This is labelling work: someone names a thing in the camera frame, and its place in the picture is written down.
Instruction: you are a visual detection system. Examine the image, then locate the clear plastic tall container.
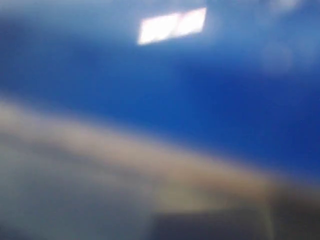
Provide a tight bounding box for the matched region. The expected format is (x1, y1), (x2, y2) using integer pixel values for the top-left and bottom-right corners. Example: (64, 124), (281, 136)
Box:
(0, 97), (320, 240)

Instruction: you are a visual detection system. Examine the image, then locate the blue snap-lock lid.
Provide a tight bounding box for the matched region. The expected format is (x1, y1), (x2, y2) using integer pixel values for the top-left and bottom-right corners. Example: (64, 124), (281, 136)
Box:
(0, 0), (320, 184)

